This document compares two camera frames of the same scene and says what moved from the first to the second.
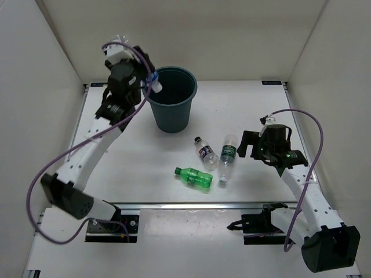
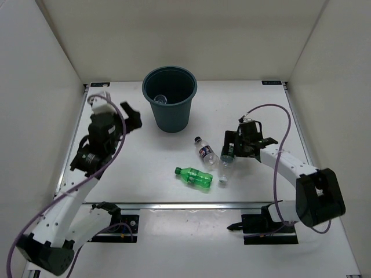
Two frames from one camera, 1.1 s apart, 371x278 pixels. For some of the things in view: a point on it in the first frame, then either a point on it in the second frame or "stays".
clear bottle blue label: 156,85 to 161,99
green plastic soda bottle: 193,176 stays
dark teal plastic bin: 171,105 stays
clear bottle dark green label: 228,154 stays
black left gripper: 133,62 to 134,121
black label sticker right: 271,82 stays
